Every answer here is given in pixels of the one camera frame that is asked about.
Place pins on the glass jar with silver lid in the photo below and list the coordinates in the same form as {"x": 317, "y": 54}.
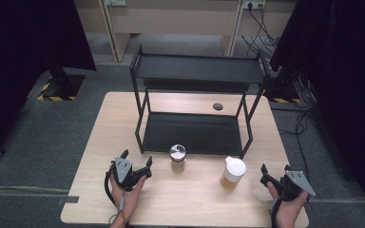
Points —
{"x": 177, "y": 156}

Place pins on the jar with white lid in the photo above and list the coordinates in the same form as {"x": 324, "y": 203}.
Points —
{"x": 233, "y": 172}

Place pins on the black two-tier metal rack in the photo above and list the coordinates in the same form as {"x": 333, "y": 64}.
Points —
{"x": 196, "y": 133}

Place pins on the dark round table grommet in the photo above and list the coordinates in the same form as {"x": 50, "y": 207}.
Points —
{"x": 218, "y": 106}

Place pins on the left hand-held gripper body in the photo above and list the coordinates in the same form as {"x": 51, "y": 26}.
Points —
{"x": 123, "y": 172}

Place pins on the grey floor tape strip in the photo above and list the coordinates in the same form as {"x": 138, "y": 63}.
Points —
{"x": 68, "y": 200}

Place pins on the beige wooden desk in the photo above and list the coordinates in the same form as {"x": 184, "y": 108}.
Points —
{"x": 174, "y": 19}

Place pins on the black curtain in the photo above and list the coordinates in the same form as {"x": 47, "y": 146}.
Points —
{"x": 345, "y": 79}
{"x": 22, "y": 63}

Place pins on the black stand base striped tape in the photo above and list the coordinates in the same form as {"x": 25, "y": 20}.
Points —
{"x": 61, "y": 88}
{"x": 282, "y": 91}

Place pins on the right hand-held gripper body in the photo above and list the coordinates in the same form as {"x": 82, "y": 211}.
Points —
{"x": 293, "y": 185}

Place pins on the person's right hand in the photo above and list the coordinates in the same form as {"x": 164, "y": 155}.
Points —
{"x": 290, "y": 210}

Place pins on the person's left hand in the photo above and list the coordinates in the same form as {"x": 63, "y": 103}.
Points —
{"x": 128, "y": 199}

